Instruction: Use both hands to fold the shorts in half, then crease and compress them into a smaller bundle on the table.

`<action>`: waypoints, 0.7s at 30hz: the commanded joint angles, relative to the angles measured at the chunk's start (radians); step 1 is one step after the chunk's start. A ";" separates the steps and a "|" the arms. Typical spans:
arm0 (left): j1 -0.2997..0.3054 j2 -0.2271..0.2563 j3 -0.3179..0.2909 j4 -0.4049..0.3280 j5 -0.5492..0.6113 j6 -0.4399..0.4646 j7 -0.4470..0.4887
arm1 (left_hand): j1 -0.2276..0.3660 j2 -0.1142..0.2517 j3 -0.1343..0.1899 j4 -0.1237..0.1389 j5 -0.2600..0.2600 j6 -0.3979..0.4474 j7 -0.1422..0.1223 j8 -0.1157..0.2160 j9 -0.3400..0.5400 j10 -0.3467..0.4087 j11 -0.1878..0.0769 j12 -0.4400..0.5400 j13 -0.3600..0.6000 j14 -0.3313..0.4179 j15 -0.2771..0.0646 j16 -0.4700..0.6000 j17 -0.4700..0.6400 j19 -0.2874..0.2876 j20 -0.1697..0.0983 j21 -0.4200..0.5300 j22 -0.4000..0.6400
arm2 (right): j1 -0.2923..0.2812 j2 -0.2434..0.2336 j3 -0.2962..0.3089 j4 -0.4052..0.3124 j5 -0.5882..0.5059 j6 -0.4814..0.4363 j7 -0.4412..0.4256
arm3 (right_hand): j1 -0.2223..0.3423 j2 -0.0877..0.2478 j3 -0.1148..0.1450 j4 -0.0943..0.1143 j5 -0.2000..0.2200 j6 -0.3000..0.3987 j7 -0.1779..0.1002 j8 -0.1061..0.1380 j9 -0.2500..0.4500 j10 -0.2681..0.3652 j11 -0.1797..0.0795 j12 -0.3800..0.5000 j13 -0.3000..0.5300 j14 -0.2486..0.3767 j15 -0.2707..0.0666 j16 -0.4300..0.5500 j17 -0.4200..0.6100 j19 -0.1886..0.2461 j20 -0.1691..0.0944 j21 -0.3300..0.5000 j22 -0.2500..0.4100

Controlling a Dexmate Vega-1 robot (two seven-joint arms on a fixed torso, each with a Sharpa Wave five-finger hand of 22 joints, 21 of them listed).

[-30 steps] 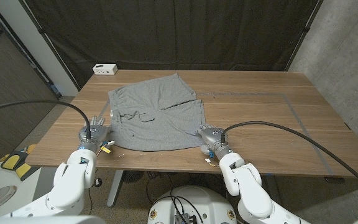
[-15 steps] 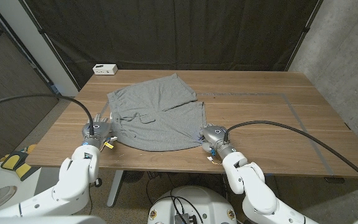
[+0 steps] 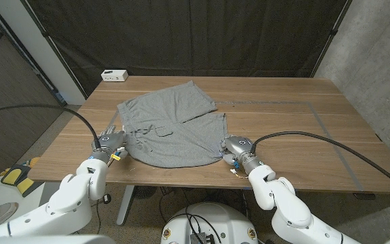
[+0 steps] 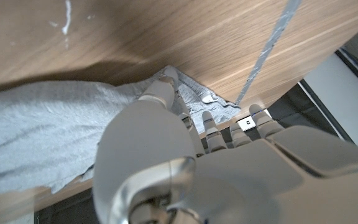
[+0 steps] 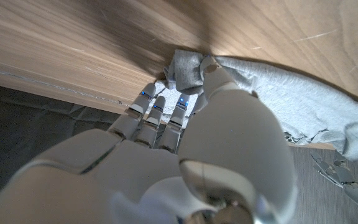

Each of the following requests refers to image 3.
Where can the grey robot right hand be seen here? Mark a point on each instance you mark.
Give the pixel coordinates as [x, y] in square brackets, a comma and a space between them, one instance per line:
[240, 147]

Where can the black backdrop curtain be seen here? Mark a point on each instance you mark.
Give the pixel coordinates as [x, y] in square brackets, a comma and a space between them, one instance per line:
[181, 34]

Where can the brown wooden door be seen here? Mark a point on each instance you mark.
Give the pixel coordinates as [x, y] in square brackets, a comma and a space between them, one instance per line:
[5, 101]

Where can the black round fan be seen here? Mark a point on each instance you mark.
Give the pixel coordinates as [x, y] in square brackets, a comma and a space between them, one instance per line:
[144, 191]

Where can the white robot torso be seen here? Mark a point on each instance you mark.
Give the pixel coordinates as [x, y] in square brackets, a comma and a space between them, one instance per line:
[222, 217]

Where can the white power strip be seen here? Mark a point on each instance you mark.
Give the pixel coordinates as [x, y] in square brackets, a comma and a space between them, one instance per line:
[114, 75]

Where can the yellow and black pad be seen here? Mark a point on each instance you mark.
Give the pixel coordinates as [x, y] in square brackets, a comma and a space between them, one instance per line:
[15, 176]

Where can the white table leg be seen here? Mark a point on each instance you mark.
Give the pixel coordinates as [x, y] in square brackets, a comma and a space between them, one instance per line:
[125, 206]

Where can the white floor platform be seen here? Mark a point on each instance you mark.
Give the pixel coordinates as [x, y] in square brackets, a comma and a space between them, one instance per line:
[12, 196]

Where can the black backdrop stand pole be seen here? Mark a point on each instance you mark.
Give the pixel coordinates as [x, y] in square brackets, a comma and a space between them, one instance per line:
[47, 39]
[332, 32]

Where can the grey cotton shorts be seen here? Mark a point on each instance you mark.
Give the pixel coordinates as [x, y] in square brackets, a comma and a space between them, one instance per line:
[174, 135]

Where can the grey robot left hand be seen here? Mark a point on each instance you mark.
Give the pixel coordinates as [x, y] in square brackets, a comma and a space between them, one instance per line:
[110, 142]

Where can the white door frame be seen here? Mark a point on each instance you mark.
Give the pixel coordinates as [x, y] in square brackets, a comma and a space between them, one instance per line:
[44, 57]

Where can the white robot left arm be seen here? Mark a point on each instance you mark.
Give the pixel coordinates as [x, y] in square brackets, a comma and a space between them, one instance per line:
[66, 203]

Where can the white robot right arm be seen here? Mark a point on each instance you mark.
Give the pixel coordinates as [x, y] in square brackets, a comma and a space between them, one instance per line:
[289, 210]

